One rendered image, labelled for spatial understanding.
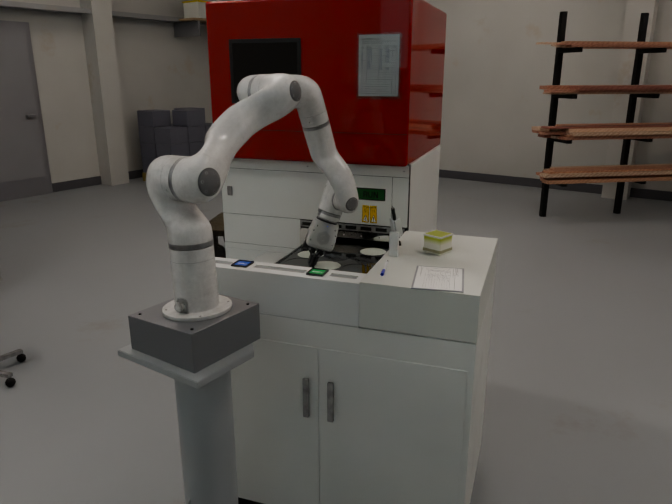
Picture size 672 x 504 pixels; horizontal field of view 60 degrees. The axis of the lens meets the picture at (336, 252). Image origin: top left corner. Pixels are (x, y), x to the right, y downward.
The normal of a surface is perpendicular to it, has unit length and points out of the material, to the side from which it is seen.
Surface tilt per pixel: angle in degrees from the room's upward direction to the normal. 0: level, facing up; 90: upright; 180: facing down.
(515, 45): 90
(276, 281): 90
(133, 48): 90
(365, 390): 90
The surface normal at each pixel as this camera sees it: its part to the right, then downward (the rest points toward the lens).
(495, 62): -0.57, 0.24
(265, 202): -0.32, 0.28
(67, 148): 0.82, 0.16
